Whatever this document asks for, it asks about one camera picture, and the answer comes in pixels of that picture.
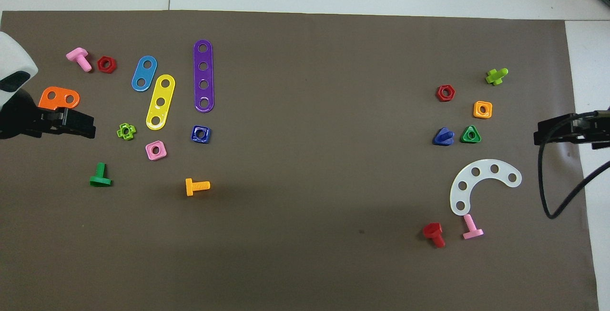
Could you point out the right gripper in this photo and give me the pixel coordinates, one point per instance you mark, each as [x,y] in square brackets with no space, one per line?
[595,127]

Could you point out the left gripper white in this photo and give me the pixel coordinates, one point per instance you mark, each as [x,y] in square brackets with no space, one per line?
[14,58]

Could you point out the blue plastic screw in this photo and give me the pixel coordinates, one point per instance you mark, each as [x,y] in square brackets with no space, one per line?
[443,137]

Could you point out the blue square plastic nut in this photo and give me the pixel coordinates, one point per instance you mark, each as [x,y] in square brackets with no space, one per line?
[194,138]

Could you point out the green cross-shaped plastic nut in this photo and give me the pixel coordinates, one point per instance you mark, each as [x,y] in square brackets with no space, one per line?
[120,132]

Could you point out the dark green plastic screw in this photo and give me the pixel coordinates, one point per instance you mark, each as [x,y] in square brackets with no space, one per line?
[100,170]

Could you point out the red hexagonal plastic nut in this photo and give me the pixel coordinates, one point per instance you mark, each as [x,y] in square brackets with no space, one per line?
[100,63]
[439,93]

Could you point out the pink plastic screw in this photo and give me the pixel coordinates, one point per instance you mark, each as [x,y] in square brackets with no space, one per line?
[469,223]
[78,55]

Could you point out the lime cross-head plastic screw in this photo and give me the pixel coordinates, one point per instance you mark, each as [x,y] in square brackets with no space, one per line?
[495,77]

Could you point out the orange square plastic nut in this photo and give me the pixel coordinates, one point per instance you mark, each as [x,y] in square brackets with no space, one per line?
[476,113]

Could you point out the green triangular plastic nut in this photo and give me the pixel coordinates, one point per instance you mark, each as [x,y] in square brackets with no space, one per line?
[464,139]

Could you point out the pink square plastic nut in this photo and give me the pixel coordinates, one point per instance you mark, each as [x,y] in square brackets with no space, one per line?
[162,155]

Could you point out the orange plastic screw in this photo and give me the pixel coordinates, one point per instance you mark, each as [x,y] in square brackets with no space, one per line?
[189,187]

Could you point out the red plastic screw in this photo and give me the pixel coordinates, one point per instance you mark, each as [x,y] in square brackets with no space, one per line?
[432,230]

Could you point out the orange angled plastic plate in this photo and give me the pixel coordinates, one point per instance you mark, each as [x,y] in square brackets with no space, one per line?
[47,97]

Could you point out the white curved five-hole plate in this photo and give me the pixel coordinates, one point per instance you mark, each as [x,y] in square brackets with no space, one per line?
[485,170]

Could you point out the blue two-hole plastic plate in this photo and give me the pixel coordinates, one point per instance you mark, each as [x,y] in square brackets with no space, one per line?
[144,74]

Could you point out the yellow three-hole plastic plate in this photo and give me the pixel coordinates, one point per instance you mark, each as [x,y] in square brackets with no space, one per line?
[163,92]

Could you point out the purple four-hole plastic plate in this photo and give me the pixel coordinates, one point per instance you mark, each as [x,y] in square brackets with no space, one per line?
[203,75]

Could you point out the brown table mat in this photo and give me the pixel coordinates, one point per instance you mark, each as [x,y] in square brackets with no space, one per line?
[310,158]

